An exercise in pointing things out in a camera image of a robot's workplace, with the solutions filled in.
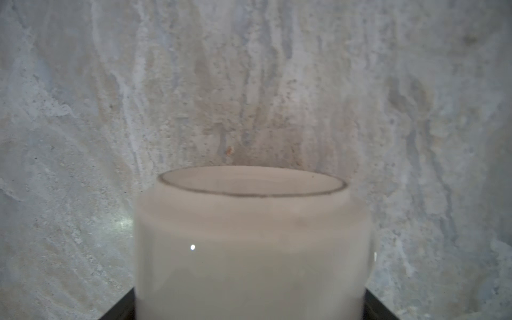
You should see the white mug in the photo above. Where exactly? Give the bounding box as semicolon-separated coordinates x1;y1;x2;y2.
133;166;376;319

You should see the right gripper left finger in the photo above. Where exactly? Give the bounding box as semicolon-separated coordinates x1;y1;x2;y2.
99;288;135;320

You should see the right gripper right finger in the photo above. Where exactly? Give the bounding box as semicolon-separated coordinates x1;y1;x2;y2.
363;289;399;320

